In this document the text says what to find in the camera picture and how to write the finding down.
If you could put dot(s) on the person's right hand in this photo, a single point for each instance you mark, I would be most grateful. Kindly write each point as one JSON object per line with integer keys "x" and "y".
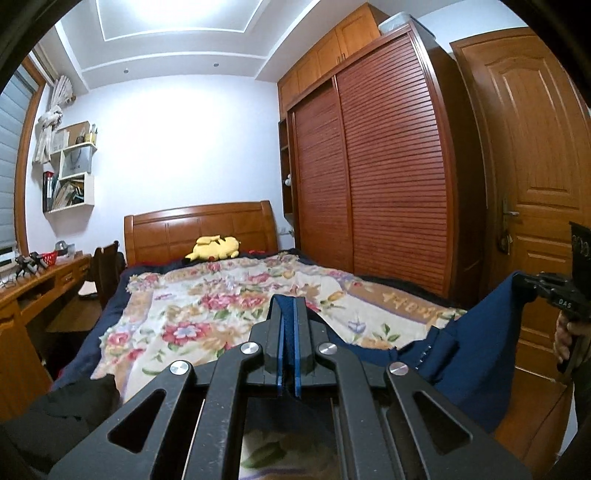
{"x": 566, "y": 332}

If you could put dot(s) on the wooden desk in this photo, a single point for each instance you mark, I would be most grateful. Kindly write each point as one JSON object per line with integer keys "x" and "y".
{"x": 23, "y": 377}

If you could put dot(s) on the white wall shelf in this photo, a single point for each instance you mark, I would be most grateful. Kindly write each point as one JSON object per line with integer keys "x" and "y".
{"x": 68, "y": 183}

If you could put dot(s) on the grey gift bag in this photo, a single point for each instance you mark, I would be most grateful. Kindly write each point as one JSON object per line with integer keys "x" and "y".
{"x": 77, "y": 160}

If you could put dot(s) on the navy blue suit jacket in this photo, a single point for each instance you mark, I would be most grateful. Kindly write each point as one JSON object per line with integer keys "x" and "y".
{"x": 471, "y": 361}

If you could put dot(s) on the grey window blind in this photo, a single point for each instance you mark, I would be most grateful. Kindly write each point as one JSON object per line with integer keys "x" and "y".
{"x": 14, "y": 103}

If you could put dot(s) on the wooden headboard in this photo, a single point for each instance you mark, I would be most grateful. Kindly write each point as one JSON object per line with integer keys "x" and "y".
{"x": 161, "y": 237}

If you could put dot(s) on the tied beige curtain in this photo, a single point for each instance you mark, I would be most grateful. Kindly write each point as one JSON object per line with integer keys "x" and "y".
{"x": 62, "y": 96}

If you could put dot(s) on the yellow plush toy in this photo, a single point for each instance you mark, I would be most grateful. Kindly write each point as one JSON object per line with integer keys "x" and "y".
{"x": 213, "y": 248}

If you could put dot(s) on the white storage box on wardrobe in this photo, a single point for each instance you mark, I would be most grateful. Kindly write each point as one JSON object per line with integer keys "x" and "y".
{"x": 400, "y": 19}

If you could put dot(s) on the black garment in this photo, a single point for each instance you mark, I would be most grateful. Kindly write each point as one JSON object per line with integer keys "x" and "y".
{"x": 32, "y": 443}

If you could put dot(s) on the wooden room door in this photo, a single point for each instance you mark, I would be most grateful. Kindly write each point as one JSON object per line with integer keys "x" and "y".
{"x": 534, "y": 129}

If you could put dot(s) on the floral bed blanket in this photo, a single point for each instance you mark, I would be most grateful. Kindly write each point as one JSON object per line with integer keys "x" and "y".
{"x": 198, "y": 312}

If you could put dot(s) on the dark wooden chair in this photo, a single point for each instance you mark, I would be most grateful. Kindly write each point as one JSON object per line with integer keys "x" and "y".
{"x": 103, "y": 276}

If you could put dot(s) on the metal door handle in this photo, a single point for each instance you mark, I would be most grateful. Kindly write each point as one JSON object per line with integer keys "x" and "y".
{"x": 505, "y": 239}

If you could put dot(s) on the wooden louvered wardrobe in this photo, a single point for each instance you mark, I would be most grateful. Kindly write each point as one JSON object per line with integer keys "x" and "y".
{"x": 386, "y": 171}

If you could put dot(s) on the red basket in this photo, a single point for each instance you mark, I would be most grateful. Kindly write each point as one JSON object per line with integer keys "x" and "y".
{"x": 49, "y": 258}

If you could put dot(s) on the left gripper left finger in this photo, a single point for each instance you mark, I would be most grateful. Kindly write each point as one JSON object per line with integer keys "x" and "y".
{"x": 187, "y": 422}

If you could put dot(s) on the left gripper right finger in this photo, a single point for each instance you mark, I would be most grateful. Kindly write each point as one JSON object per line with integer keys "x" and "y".
{"x": 389, "y": 422}

